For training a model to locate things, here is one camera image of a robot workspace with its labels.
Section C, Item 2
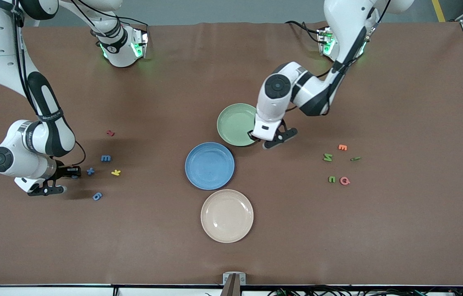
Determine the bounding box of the green plate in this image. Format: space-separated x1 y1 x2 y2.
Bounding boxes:
217 103 258 147

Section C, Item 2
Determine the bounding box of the tan post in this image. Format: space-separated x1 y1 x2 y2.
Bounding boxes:
220 275 243 296

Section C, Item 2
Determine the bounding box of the brown table cover sheet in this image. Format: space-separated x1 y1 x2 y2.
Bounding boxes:
0 21 463 287

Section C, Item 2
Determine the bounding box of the beige plate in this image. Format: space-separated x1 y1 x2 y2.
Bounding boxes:
200 189 254 243

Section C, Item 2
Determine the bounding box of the yellow floor tape strip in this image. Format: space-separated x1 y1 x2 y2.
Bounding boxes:
431 0 446 23

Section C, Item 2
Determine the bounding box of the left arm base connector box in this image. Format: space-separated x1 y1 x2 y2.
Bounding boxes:
317 27 335 56

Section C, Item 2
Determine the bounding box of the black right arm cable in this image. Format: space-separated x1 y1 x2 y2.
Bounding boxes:
12 0 87 168

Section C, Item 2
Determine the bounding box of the blue plate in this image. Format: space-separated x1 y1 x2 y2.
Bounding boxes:
185 142 235 190

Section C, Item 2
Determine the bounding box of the black right base cable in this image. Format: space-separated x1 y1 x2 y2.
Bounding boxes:
92 8 150 42

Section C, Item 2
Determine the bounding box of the black base cable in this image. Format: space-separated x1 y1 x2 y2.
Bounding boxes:
92 8 150 42
285 20 323 45

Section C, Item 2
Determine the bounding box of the black left base cable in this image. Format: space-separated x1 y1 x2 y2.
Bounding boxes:
285 20 323 45

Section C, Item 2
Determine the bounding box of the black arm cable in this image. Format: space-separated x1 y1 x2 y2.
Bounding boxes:
285 0 392 112
12 0 87 168

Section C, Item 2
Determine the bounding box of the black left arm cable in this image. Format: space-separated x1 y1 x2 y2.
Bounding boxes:
285 0 392 112

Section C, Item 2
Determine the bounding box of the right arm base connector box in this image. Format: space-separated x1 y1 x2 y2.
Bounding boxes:
131 28 150 59

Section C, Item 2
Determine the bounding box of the small metal bracket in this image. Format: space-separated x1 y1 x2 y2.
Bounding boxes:
223 272 246 286

